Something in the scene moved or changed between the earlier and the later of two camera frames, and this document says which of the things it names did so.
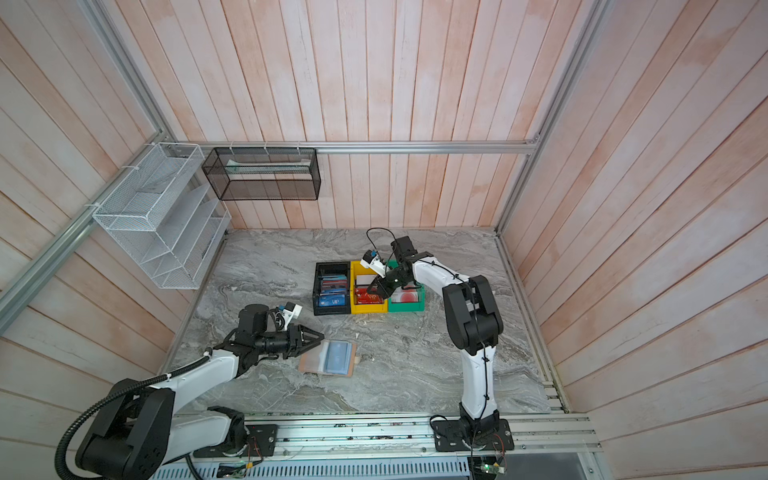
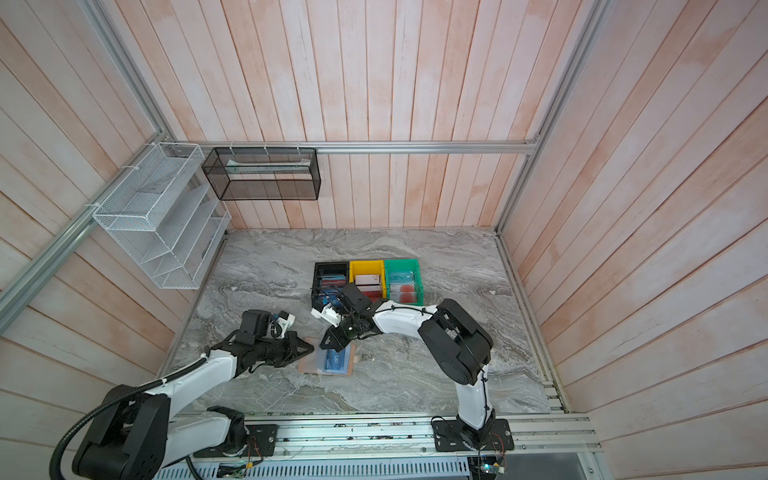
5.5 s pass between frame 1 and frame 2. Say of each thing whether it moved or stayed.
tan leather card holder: stayed
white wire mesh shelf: stayed
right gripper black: moved
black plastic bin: stayed
